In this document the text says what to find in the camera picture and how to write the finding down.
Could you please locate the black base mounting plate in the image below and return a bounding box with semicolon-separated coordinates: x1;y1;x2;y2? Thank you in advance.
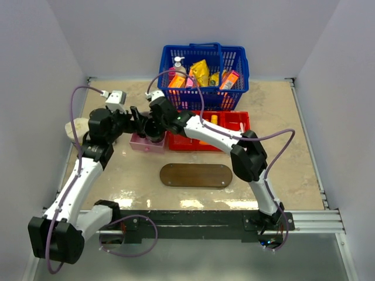
100;210;295;244

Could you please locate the yellow green packet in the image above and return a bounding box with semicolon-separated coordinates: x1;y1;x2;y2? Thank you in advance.
209;71;224;87

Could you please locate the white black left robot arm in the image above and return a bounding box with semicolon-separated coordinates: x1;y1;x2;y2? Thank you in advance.
28;106;142;264

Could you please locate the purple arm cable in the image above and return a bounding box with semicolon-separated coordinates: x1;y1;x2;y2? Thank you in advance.
45;85;159;275
148;70;296;252

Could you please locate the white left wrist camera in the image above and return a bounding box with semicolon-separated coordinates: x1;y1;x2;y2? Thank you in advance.
100;90;127;113

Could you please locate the orange box in basket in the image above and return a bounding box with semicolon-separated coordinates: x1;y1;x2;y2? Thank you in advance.
219;70;240;90

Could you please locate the pink small box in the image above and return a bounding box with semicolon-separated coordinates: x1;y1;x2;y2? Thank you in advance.
185;75;195;88

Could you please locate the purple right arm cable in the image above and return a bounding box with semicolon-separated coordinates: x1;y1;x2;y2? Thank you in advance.
148;70;296;252

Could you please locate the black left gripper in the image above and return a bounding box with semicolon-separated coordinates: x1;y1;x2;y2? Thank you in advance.
106;106;148;143

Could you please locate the yellow snack bag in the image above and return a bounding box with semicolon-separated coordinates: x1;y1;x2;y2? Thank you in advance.
190;59;210;87

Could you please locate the orange carton left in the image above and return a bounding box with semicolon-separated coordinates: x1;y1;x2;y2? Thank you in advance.
168;75;186;88

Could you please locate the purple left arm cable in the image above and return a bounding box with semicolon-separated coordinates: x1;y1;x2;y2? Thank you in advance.
45;85;159;275

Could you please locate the pink drawer box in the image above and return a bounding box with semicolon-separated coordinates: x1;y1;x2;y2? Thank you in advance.
129;133;166;153

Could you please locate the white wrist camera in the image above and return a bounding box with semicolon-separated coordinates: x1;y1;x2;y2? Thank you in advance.
145;90;165;102
100;90;127;113

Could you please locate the cream tissue roll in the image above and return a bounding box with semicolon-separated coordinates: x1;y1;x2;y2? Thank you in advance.
65;118;89;144

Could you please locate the dark green mug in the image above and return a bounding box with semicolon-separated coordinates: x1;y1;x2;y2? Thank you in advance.
144;119;165;143

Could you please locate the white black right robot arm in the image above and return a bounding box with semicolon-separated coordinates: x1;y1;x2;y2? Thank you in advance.
148;96;284;230

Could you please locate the blue plastic shopping basket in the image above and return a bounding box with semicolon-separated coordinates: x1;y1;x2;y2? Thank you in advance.
158;42;250;111

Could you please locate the red three-compartment bin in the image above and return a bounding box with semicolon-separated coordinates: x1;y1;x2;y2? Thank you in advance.
168;111;251;152

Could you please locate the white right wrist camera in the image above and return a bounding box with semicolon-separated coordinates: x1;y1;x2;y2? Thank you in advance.
145;90;165;102

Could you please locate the aluminium frame rail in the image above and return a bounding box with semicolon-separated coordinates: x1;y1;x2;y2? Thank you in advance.
288;208;346;234

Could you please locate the brown wooden oval tray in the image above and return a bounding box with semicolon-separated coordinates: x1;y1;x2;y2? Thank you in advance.
159;163;233;189

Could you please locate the white pump lotion bottle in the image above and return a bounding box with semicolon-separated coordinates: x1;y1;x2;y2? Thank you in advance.
173;56;186;78

